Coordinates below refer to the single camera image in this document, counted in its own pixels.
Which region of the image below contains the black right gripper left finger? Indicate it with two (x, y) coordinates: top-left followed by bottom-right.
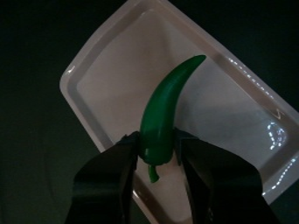
(65, 130), (142, 224)

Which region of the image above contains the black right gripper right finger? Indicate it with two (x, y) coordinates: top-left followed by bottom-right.
(173, 128), (281, 224)

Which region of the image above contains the green toy chili pepper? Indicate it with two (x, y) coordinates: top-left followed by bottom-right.
(138, 54), (209, 184)

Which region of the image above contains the pink rectangular plastic plate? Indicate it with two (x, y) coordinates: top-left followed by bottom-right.
(59, 0), (299, 224)

